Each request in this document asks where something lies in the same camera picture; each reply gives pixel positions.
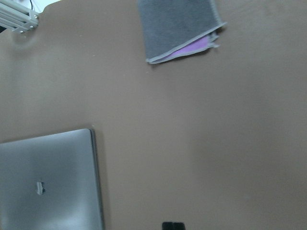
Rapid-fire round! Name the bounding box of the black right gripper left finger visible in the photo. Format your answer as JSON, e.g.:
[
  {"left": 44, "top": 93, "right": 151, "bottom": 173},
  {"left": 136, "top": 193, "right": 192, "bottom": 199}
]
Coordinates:
[{"left": 162, "top": 222, "right": 173, "bottom": 230}]

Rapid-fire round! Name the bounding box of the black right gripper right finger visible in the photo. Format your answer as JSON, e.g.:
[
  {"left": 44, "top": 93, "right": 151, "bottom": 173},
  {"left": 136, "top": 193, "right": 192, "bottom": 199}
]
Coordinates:
[{"left": 173, "top": 222, "right": 185, "bottom": 230}]

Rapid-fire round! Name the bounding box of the grey purple folded cloth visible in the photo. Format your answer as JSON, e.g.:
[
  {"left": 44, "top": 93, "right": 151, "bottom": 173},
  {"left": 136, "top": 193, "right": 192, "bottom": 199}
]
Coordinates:
[{"left": 137, "top": 0, "right": 226, "bottom": 64}]

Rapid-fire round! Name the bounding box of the grey laptop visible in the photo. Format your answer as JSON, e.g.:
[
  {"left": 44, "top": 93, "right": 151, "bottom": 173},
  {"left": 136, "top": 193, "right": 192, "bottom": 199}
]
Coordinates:
[{"left": 0, "top": 128, "right": 104, "bottom": 230}]

